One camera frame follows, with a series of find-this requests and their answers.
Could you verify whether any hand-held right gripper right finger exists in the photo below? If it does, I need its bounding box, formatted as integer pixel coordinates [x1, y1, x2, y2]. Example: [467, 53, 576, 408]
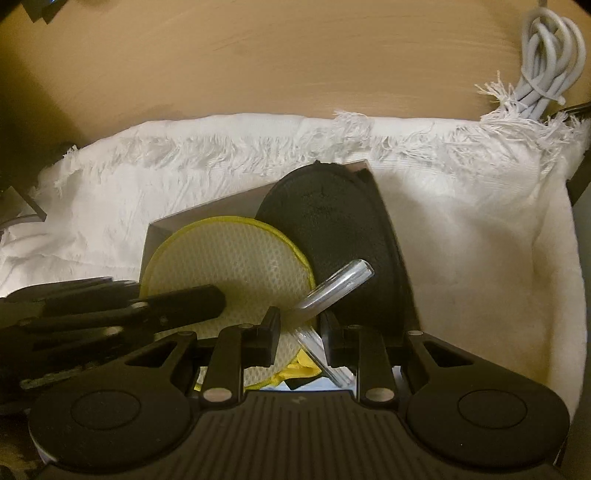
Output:
[321, 310, 462, 407]

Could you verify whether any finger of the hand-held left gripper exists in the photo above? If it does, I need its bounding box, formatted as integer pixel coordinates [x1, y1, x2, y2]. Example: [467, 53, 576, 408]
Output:
[0, 276, 141, 308]
[44, 284, 227, 333]

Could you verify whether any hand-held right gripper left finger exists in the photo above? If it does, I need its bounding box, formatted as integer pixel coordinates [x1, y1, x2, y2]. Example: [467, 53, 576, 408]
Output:
[124, 307, 281, 407]

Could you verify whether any yellow rimmed mesh round pad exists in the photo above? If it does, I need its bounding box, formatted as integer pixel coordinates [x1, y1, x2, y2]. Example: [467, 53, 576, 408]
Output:
[140, 216, 317, 388]

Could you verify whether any clear plastic tube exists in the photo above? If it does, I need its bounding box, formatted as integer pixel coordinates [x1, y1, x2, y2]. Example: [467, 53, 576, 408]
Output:
[284, 260, 374, 388]

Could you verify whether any pale pink box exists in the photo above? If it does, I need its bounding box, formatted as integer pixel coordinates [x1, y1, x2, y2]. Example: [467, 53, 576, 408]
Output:
[140, 159, 423, 337]

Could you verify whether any yellow cloth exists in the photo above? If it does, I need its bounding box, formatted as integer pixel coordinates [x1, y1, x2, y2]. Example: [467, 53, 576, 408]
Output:
[270, 351, 324, 388]

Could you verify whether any dark stand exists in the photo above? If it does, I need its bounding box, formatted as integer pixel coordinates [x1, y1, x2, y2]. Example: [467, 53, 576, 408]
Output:
[0, 182, 49, 227]

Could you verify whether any black oval pad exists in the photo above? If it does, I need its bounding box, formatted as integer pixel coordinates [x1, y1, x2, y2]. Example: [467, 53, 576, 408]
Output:
[254, 161, 411, 344]

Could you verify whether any white fringed cloth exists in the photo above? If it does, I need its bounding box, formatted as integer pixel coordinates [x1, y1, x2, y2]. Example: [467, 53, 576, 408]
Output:
[0, 110, 587, 416]

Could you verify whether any black device with blue light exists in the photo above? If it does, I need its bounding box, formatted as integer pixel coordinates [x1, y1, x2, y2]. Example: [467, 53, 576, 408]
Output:
[0, 0, 70, 26]

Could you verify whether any grey cable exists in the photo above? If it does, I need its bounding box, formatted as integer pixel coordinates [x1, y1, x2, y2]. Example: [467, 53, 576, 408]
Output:
[0, 213, 42, 232]

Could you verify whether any white bundled cable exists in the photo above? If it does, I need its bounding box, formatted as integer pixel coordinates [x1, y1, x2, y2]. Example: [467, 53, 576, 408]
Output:
[508, 0, 587, 118]

